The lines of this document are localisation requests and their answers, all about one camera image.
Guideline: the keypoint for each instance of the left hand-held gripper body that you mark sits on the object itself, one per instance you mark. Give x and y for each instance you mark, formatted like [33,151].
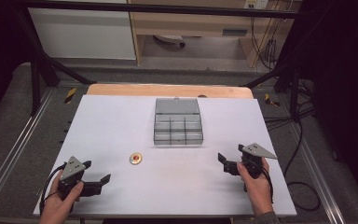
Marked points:
[72,168]

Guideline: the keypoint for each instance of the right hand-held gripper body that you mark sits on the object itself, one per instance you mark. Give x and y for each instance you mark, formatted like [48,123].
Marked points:
[256,151]

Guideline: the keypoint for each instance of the person's right hand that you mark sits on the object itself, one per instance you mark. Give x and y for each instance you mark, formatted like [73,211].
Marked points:
[259,193]

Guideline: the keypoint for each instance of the person's left hand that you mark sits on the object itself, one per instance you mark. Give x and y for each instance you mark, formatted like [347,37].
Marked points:
[54,207]

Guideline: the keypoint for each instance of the yellow black floor tape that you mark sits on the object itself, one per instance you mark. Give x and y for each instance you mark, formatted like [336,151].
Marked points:
[70,95]
[271,100]

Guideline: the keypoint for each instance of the clear plastic compartment box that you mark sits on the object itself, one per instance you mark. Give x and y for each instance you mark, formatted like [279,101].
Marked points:
[177,124]

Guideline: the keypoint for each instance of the black metal stand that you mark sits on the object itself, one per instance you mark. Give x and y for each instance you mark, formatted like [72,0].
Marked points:
[293,93]
[36,77]

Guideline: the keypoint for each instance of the wooden table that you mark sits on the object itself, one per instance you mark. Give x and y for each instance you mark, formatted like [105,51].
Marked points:
[155,90]

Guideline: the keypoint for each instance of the black curtain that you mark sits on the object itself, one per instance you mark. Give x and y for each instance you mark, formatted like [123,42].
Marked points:
[0,56]
[345,93]

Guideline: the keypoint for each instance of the office chair base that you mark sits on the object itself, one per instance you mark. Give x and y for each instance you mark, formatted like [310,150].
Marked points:
[171,39]

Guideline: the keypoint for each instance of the wooden desk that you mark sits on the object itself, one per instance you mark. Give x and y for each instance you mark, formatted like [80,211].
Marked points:
[192,25]

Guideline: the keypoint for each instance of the white cabinet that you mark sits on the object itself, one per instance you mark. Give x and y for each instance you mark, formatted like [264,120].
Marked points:
[80,31]

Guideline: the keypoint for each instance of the aluminium floor rail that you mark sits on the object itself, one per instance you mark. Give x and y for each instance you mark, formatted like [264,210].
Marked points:
[317,174]
[15,146]

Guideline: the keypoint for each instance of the white wall socket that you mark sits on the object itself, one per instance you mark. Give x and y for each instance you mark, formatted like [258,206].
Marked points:
[256,3]

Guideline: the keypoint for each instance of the black metal frame crossbar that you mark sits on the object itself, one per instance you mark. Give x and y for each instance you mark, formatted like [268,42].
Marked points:
[167,8]

